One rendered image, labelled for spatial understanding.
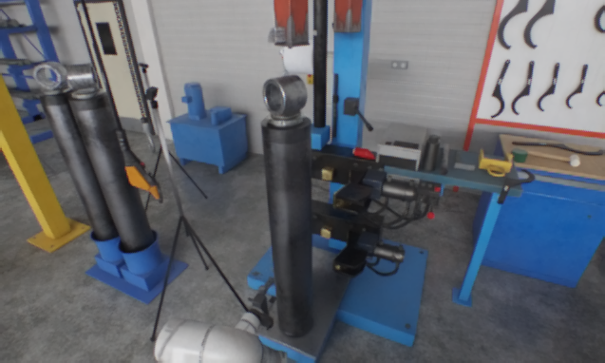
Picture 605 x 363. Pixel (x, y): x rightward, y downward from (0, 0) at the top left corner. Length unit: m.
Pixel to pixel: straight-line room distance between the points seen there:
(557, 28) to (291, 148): 2.78
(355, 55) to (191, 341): 1.64
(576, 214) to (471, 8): 1.94
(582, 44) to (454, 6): 1.10
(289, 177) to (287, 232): 0.30
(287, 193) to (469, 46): 2.59
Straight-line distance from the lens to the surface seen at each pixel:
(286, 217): 1.43
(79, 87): 2.19
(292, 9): 1.42
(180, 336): 0.99
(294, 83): 1.26
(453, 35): 3.49
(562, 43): 3.57
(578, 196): 2.73
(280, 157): 1.28
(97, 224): 2.78
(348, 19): 1.69
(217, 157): 4.05
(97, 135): 2.20
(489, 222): 2.23
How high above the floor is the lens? 1.90
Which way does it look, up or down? 28 degrees down
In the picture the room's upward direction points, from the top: 1 degrees counter-clockwise
